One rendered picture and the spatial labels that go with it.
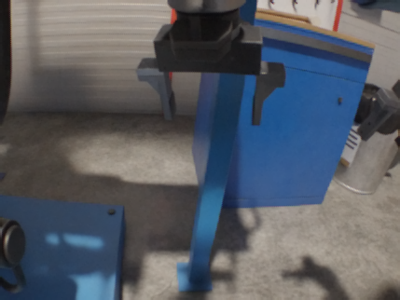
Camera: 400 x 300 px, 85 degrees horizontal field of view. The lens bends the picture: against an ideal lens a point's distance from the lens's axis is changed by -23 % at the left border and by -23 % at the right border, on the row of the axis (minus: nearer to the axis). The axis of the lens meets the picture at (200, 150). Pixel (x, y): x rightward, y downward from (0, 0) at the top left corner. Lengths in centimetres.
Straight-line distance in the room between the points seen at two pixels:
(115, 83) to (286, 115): 153
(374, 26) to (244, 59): 270
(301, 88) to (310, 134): 24
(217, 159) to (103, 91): 179
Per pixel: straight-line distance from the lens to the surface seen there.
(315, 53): 120
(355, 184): 190
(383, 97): 46
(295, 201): 154
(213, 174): 70
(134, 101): 235
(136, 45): 223
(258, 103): 39
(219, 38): 25
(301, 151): 135
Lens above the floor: 91
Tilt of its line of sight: 29 degrees down
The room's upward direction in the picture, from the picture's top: 7 degrees clockwise
